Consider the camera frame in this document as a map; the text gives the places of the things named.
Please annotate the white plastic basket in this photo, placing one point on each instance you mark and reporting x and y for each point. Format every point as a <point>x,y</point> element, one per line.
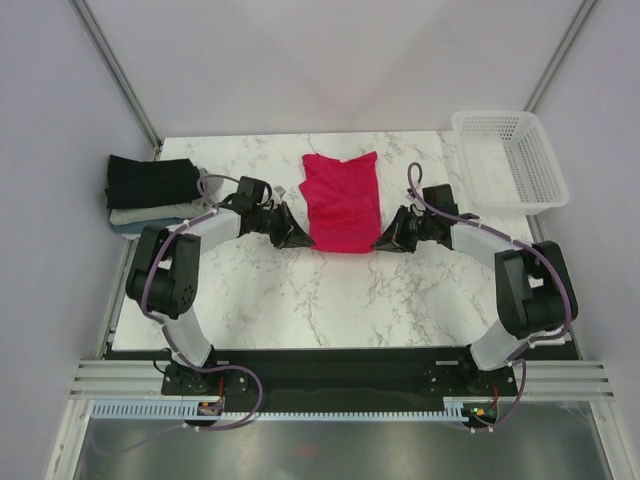
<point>508,165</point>

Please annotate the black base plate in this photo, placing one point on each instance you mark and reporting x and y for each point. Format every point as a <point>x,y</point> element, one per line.
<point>363,379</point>

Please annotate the aluminium rail profile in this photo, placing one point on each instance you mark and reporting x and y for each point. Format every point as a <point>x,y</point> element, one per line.
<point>116,379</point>

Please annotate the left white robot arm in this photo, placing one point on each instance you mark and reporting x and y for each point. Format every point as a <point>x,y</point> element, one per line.
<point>164,273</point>

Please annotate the folded blue t shirt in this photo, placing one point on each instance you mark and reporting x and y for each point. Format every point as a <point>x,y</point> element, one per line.
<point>130,229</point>

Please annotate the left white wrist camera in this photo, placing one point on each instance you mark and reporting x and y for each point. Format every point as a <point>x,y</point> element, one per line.
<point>279,191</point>

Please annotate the aluminium frame post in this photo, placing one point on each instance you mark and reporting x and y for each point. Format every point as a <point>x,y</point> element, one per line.
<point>109,58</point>
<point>568,40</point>

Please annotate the white slotted cable duct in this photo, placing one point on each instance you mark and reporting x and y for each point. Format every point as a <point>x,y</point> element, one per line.
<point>192,410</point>

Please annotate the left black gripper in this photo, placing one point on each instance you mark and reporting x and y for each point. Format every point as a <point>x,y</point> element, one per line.
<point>290,235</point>

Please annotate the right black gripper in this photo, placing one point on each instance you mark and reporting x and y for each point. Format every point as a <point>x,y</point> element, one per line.
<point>394,237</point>

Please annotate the left aluminium frame post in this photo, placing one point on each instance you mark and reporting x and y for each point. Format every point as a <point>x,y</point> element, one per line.
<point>109,58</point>

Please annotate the folded black t shirt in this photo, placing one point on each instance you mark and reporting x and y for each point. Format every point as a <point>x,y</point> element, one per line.
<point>133,184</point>

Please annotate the right aluminium frame post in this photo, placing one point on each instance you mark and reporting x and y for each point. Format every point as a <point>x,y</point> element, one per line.
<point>568,40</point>

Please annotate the red t shirt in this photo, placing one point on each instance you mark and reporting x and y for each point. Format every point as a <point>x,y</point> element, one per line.
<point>343,204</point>

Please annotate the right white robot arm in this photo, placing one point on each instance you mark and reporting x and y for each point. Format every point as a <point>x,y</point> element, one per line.
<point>535,300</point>

